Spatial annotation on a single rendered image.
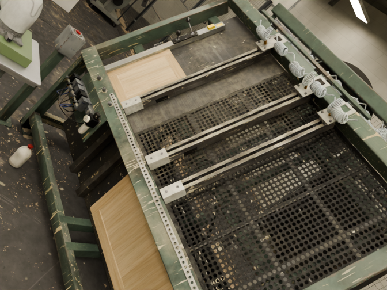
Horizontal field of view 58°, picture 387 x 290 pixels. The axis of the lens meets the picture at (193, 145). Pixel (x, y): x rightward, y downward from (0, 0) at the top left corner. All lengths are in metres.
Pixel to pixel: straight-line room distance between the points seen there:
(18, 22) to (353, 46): 6.90
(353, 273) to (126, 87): 1.74
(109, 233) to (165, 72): 1.15
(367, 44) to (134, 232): 6.69
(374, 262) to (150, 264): 1.16
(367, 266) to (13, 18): 2.13
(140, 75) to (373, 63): 5.87
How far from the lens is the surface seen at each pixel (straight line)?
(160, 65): 2.56
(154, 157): 1.99
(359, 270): 1.81
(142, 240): 2.18
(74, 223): 2.49
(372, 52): 7.89
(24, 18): 2.17
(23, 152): 2.70
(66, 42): 2.64
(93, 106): 2.43
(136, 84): 2.47
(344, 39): 8.31
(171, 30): 2.90
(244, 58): 2.44
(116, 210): 2.37
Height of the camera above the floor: 1.73
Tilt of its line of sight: 16 degrees down
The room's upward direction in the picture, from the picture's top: 50 degrees clockwise
